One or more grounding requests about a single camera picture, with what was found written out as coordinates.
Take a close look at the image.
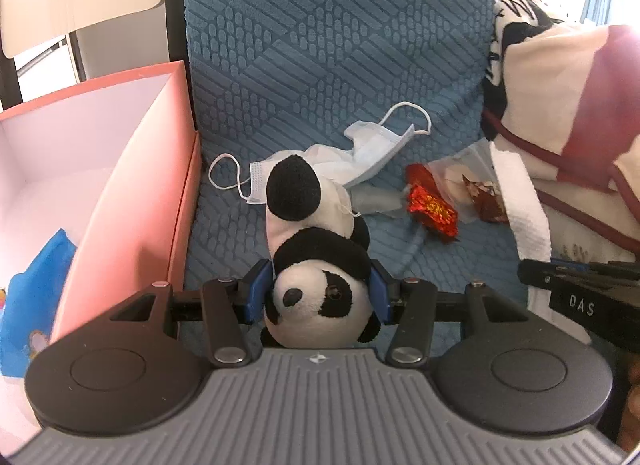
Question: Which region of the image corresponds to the panda plush toy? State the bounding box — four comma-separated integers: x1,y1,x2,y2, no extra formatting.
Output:
260,155,381,349

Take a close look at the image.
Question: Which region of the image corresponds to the blue plastic snack bag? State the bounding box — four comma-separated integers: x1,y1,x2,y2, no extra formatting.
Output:
1,229,76,378

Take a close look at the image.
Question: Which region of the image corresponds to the person's right hand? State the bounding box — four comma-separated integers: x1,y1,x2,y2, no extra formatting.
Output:
617,355,640,452

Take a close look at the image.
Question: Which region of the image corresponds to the red snack wrapper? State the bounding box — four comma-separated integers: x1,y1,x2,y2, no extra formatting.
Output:
406,164,458,243

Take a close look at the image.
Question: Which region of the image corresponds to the brown candy wrapper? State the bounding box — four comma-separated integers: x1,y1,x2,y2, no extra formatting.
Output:
462,177,509,224

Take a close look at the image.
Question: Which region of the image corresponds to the clear plastic wrapper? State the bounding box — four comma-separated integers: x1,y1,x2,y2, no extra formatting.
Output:
349,183,409,219

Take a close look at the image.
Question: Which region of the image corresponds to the clear packet with round pad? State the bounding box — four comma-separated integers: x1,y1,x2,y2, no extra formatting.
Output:
426,139,497,223

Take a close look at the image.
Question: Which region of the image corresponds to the white face mask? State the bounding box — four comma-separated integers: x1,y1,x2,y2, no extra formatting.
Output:
207,101,432,205

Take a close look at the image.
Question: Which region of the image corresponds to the pink storage box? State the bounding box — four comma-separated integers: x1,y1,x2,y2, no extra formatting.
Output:
0,60,203,446

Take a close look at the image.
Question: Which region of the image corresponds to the cream red black blanket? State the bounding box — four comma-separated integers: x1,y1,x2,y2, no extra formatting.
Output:
479,0,640,346

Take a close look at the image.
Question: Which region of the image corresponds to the blue textured sofa cover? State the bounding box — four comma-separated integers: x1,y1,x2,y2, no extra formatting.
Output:
177,0,532,358

